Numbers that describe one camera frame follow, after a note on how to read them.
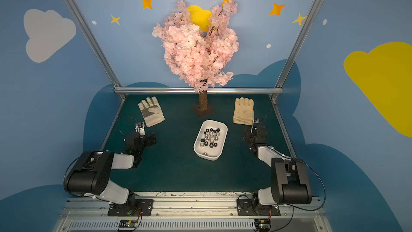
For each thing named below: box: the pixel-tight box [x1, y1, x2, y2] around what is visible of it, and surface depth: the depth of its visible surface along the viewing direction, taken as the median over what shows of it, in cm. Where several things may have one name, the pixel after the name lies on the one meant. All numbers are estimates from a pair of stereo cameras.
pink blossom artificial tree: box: [152, 0, 240, 93], surface depth 71 cm
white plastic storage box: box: [193, 119, 229, 162], surface depth 99 cm
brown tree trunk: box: [199, 90, 208, 112], surface depth 109 cm
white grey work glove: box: [138, 96, 166, 128], surface depth 113 cm
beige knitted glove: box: [232, 97, 255, 126], surface depth 115 cm
